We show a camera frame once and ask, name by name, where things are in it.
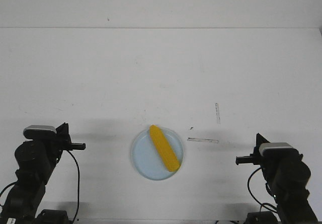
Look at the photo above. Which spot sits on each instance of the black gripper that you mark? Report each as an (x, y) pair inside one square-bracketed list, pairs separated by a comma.
[(259, 160), (62, 142)]

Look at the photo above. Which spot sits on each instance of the light blue round plate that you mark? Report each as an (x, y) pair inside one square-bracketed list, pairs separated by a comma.
[(146, 159)]

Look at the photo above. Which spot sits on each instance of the yellow toy corn cob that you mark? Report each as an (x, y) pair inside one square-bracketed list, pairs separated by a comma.
[(164, 149)]

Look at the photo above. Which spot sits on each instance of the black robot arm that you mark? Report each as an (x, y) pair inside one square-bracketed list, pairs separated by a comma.
[(37, 158), (286, 177)]

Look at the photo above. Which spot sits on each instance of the vertical tape strip on table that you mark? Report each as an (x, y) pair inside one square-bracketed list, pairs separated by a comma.
[(217, 111)]

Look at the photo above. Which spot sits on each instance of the horizontal tape strip on table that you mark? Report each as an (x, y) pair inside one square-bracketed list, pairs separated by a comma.
[(202, 140)]

